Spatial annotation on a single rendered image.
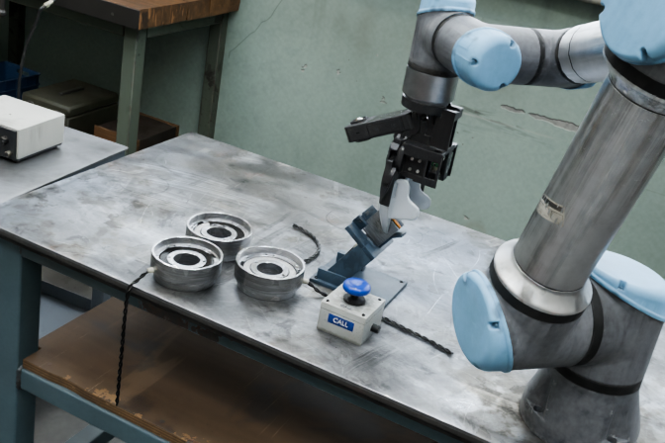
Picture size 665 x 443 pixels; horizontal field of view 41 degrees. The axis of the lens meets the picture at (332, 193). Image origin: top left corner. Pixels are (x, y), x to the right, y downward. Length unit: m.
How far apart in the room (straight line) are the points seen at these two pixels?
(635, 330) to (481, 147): 1.83
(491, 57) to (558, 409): 0.44
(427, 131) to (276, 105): 1.91
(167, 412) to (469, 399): 0.52
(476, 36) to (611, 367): 0.43
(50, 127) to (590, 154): 1.40
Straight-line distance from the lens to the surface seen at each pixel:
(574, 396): 1.15
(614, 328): 1.08
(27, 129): 1.99
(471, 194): 2.93
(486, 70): 1.12
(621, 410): 1.16
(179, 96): 3.38
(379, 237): 1.35
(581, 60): 1.14
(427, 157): 1.26
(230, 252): 1.39
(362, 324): 1.23
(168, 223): 1.51
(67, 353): 1.61
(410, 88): 1.25
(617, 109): 0.87
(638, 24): 0.81
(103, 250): 1.41
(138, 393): 1.53
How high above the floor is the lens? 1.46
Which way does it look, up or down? 23 degrees down
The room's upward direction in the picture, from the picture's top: 10 degrees clockwise
